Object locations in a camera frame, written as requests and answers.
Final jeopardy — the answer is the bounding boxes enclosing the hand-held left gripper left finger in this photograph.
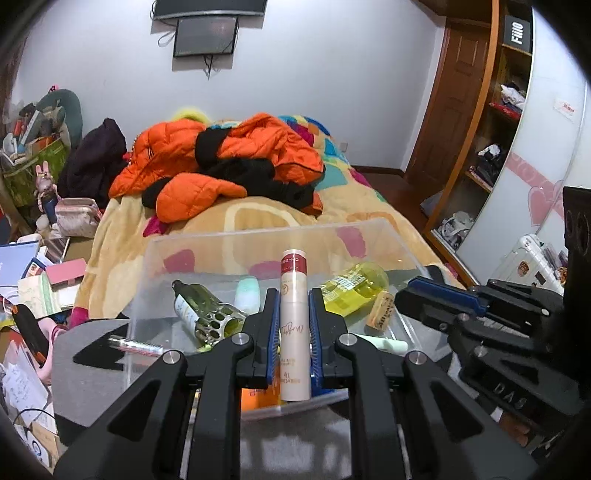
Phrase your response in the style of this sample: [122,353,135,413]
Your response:
[53,288,281,480]

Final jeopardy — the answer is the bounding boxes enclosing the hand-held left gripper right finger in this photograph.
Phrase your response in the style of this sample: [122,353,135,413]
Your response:
[309,288,540,480]

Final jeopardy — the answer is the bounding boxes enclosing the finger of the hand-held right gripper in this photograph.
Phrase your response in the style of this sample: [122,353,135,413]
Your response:
[409,276,564,324]
[394,288,550,352]

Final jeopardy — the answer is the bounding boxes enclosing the beige cosmetic tube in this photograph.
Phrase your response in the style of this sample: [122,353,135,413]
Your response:
[279,249,311,402]

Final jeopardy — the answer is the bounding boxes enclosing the yellow liquid bottle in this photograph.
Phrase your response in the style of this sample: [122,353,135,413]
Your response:
[320,262,391,317]

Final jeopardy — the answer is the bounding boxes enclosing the clear plastic storage box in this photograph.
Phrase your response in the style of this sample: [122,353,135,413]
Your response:
[126,219,455,421]

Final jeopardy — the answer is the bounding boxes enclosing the small tan printed jar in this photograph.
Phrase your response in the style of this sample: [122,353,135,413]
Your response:
[365,291,395,330]

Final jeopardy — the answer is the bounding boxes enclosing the pale green stick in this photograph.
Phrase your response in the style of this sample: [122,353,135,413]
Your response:
[355,333,408,356]

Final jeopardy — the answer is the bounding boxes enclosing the pale green tube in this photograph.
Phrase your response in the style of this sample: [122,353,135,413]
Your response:
[235,275,262,311]

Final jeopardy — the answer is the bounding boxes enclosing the orange printed packet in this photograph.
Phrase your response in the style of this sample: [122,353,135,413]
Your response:
[240,388,282,412]

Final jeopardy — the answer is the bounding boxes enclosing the white bag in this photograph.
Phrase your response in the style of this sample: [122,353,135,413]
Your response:
[436,211,474,250]

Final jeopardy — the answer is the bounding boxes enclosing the green bottle with metal sleeve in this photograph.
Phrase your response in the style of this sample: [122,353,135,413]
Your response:
[172,279,247,349]

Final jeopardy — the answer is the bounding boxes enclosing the white suitcase with stickers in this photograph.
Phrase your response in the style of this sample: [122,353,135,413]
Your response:
[485,233,568,296]

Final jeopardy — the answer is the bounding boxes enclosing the dark clothes on shelf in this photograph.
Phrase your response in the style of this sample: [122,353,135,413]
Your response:
[475,144,504,185]

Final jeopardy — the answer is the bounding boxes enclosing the clear lip gloss tube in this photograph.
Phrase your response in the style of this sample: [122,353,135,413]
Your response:
[108,337,164,356]

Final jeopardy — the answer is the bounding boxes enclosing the wooden wardrobe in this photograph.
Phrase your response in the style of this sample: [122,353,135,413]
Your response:
[422,0,536,287]

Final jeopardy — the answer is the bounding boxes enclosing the bed with colourful blanket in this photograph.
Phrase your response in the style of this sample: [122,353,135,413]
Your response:
[69,115,467,328]

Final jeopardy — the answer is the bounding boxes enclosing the white wardrobe sliding door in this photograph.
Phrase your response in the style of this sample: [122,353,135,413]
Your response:
[455,4,591,278]

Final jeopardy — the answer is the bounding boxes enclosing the wooden door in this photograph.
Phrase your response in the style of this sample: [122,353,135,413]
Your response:
[406,23,492,185]

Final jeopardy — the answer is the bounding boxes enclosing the white cloth on shelf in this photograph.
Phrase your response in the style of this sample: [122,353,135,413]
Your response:
[501,83,527,109]

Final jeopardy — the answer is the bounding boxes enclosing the orange puffer jacket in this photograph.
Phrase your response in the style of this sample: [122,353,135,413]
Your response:
[108,112,326,224]

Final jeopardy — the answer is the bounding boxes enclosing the pink book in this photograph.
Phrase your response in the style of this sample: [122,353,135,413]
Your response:
[45,258,88,287]

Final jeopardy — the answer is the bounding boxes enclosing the pink quilted pouch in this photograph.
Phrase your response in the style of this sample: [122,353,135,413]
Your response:
[54,198,103,238]

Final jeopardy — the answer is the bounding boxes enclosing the pale green booklet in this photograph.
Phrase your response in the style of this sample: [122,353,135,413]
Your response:
[18,273,63,319]

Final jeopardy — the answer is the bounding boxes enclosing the black and orange tool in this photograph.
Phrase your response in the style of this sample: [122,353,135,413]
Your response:
[13,305,51,370]

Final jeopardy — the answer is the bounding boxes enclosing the yellow fluffy item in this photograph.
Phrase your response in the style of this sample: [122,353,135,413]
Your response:
[168,107,208,125]

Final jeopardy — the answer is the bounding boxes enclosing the pile of papers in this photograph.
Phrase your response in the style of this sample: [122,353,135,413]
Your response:
[0,342,56,467]

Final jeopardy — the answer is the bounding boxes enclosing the dark purple garment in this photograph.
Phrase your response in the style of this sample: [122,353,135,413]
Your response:
[58,117,127,199]

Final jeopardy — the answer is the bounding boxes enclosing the light blue notebook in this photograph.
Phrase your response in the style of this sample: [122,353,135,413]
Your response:
[0,240,41,289]

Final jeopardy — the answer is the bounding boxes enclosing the black printed box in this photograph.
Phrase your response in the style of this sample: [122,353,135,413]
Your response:
[503,16,534,51]

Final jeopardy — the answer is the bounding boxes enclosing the pink rabbit toy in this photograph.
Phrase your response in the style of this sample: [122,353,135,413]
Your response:
[36,161,61,227]

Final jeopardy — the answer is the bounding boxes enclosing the green fabric bag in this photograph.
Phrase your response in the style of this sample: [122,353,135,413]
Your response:
[2,138,65,208]

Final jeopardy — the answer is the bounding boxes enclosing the grey neck pillow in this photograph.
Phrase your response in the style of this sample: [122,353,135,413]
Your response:
[36,89,84,148]

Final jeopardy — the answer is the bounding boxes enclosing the heap of boxes and bottles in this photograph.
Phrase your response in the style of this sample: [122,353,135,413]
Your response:
[2,104,61,162]

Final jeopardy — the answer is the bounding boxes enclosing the striped curtain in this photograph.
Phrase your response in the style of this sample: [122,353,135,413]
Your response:
[0,28,26,112]

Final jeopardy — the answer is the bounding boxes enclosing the small black wall monitor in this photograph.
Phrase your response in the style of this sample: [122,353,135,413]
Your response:
[173,16,240,58]

